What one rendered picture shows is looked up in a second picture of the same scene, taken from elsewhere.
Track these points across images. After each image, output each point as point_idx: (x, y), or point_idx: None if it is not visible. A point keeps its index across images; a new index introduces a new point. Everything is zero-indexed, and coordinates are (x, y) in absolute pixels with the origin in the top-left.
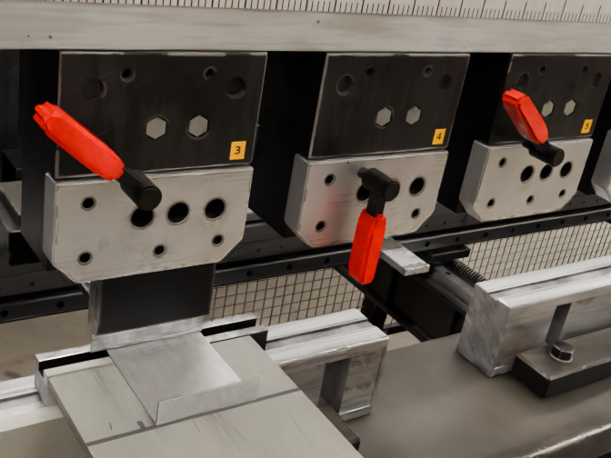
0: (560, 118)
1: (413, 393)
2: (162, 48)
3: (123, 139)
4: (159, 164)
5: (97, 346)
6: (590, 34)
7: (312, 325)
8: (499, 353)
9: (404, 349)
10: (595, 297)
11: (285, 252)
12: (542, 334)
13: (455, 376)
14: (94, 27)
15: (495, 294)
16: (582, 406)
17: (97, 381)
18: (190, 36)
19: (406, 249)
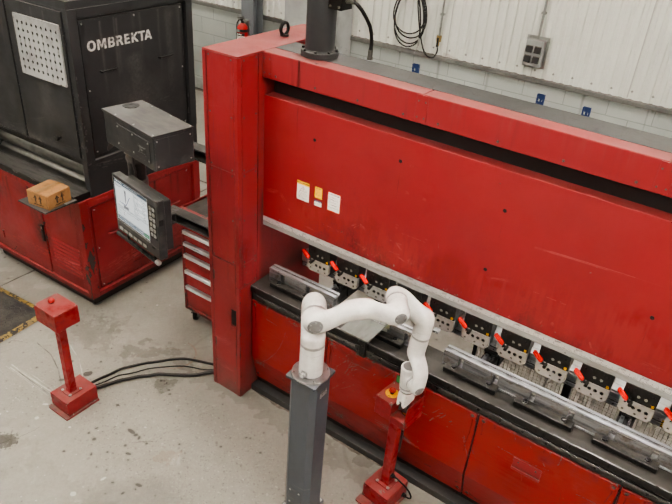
0: (444, 313)
1: (425, 353)
2: (377, 273)
3: (372, 281)
4: (376, 286)
5: None
6: (448, 301)
7: (409, 327)
8: (443, 358)
9: (438, 350)
10: (471, 364)
11: None
12: (455, 362)
13: (437, 358)
14: (370, 268)
15: (448, 347)
16: (446, 376)
17: None
18: (380, 273)
19: (440, 329)
